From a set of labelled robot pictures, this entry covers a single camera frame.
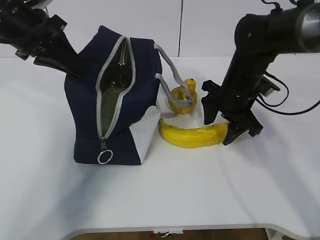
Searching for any navy blue lunch bag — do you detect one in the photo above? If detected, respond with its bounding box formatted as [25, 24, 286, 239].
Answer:
[63, 25, 194, 167]

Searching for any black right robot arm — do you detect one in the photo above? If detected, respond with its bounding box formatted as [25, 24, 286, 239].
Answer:
[201, 0, 320, 145]

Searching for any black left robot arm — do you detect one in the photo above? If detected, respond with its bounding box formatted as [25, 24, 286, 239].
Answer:
[0, 0, 88, 77]

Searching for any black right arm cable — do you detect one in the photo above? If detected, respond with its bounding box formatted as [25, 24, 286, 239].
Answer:
[254, 71, 320, 116]

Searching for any white label under table edge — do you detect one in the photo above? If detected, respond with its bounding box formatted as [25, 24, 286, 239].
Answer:
[151, 225, 184, 238]

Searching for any green lidded glass container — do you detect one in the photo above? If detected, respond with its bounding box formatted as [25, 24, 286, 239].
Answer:
[101, 87, 125, 136]

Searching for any white table leg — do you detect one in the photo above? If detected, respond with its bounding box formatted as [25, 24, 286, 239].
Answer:
[265, 228, 283, 240]

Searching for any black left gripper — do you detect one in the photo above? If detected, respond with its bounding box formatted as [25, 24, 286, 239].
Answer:
[14, 14, 87, 77]

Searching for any yellow banana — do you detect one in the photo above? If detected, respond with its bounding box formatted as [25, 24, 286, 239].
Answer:
[158, 118, 229, 149]

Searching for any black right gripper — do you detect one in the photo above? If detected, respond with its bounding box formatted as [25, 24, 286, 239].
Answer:
[201, 72, 264, 146]

